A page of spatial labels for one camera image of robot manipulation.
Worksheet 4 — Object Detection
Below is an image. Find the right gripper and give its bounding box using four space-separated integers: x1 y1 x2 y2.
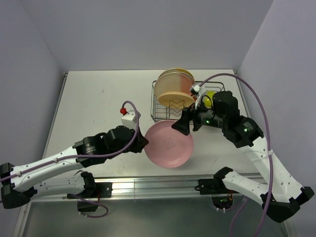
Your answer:
171 95 226 135

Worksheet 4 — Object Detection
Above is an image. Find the pink bear plate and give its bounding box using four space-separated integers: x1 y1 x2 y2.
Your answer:
144 120 194 168

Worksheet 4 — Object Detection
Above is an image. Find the orange bear plate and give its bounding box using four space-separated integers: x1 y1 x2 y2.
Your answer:
158 91 195 109

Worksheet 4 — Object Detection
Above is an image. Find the lime green bowl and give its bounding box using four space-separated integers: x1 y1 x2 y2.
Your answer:
202 91 215 108

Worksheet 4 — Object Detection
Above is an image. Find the large pink white plate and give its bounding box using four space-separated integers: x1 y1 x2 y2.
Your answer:
154 74 192 98

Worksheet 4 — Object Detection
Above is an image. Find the beige pink branch plate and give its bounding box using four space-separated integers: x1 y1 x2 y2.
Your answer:
158 72 195 84

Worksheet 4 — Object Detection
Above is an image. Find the beige yellow branch plate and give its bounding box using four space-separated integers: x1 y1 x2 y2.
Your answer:
159 68 194 78

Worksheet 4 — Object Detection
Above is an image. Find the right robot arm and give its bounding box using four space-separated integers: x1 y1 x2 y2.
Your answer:
172 91 315 223

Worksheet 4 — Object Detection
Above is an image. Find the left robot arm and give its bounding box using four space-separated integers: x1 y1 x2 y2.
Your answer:
0 125 149 209

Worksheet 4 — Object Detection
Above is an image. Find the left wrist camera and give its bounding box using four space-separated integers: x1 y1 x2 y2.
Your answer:
120 108 141 130

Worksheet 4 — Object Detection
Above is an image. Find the black wire dish rack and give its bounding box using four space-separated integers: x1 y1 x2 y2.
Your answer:
151 80 225 122

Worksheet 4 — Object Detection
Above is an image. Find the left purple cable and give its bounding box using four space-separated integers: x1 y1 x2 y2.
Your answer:
0 100 141 219

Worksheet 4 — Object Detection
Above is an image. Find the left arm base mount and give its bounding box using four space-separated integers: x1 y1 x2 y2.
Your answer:
67 182 113 218

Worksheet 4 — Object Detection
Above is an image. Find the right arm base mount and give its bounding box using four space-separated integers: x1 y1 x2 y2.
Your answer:
195 178 234 211

